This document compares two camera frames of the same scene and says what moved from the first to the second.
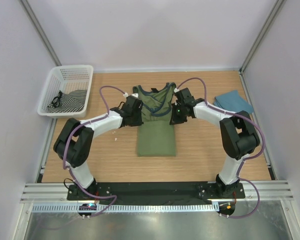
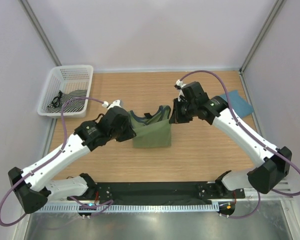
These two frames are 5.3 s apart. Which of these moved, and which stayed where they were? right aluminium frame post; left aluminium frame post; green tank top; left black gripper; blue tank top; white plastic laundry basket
Moved: green tank top; left black gripper
Stayed: left aluminium frame post; blue tank top; right aluminium frame post; white plastic laundry basket
